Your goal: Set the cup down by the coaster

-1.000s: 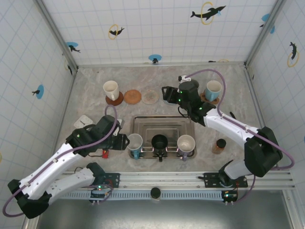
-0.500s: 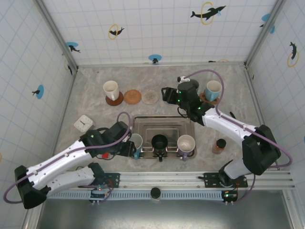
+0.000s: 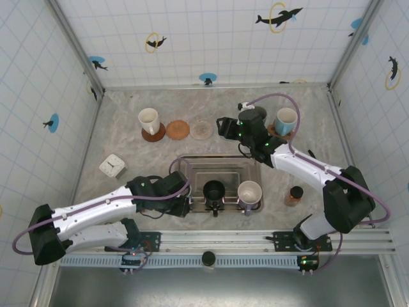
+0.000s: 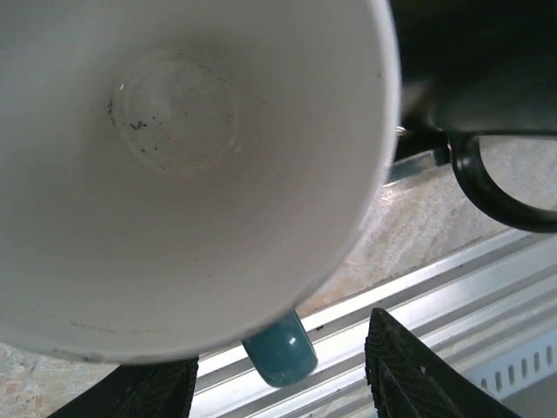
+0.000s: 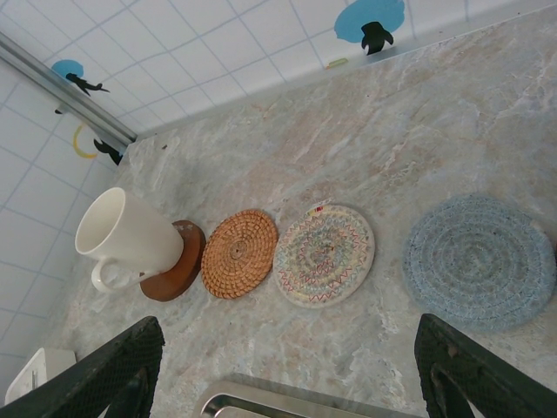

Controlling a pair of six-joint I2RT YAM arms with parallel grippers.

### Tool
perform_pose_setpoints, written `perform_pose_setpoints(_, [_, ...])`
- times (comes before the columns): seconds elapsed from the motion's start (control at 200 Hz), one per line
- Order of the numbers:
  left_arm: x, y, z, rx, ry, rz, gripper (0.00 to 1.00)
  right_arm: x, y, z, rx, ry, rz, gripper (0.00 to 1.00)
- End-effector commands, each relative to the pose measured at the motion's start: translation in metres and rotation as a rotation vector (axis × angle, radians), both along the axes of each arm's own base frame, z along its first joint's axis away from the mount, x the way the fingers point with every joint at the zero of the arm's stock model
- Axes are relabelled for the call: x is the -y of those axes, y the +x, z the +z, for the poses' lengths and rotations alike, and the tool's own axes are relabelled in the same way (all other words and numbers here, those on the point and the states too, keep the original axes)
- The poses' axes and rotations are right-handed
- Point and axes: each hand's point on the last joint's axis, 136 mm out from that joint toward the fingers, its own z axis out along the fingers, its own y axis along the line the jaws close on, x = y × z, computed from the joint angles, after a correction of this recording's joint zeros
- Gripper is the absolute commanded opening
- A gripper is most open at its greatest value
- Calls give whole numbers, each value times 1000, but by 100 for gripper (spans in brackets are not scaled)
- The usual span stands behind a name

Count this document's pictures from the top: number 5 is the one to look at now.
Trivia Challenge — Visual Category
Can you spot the aluminium corner post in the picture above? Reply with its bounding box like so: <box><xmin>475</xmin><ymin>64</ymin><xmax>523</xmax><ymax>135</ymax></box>
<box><xmin>0</xmin><ymin>30</ymin><xmax>139</xmax><ymax>147</ymax></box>

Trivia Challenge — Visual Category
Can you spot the white plastic block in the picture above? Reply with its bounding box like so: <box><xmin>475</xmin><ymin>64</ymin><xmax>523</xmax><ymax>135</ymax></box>
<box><xmin>3</xmin><ymin>347</ymin><xmax>77</xmax><ymax>406</ymax></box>

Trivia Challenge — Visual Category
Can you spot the stainless steel tray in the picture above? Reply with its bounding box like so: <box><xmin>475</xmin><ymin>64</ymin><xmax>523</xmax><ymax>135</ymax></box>
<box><xmin>193</xmin><ymin>372</ymin><xmax>423</xmax><ymax>418</ymax></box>

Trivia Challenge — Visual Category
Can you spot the woven rattan coaster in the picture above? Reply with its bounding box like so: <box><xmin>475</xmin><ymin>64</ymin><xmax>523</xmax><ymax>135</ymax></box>
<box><xmin>200</xmin><ymin>209</ymin><xmax>279</xmax><ymax>300</ymax></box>

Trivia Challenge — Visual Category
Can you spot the white ceramic mug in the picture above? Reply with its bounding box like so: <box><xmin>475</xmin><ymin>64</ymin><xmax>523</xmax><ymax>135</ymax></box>
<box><xmin>74</xmin><ymin>186</ymin><xmax>185</xmax><ymax>293</ymax></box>

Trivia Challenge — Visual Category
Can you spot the multicolour woven cotton coaster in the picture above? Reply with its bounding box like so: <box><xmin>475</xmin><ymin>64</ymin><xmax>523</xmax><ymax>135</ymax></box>
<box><xmin>273</xmin><ymin>203</ymin><xmax>376</xmax><ymax>309</ymax></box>

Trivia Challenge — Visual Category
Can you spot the shark blue patch sticker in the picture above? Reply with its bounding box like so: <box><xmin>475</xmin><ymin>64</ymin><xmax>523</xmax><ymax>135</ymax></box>
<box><xmin>50</xmin><ymin>59</ymin><xmax>111</xmax><ymax>98</ymax></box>

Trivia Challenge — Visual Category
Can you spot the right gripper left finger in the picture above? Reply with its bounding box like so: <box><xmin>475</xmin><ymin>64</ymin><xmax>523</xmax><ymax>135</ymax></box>
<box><xmin>0</xmin><ymin>316</ymin><xmax>164</xmax><ymax>418</ymax></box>

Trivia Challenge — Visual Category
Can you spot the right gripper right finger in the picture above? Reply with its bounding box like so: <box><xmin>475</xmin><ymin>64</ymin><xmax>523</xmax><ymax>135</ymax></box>
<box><xmin>413</xmin><ymin>313</ymin><xmax>557</xmax><ymax>418</ymax></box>

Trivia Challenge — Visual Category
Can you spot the dark wooden round coaster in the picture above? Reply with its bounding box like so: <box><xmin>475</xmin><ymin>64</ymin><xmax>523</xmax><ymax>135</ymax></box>
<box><xmin>139</xmin><ymin>219</ymin><xmax>206</xmax><ymax>301</ymax></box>

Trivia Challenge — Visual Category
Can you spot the blue woven cotton coaster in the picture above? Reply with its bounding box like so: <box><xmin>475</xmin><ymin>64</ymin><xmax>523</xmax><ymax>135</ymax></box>
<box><xmin>400</xmin><ymin>194</ymin><xmax>557</xmax><ymax>334</ymax></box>

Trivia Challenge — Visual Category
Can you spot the penguin blue patch sticker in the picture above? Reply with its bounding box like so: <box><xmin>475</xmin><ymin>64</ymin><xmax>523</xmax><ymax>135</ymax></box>
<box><xmin>334</xmin><ymin>0</ymin><xmax>406</xmax><ymax>57</ymax></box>

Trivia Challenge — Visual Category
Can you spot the black fish yellow ring sticker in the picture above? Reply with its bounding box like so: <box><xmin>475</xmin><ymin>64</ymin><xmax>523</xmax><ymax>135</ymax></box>
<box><xmin>72</xmin><ymin>124</ymin><xmax>125</xmax><ymax>166</ymax></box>

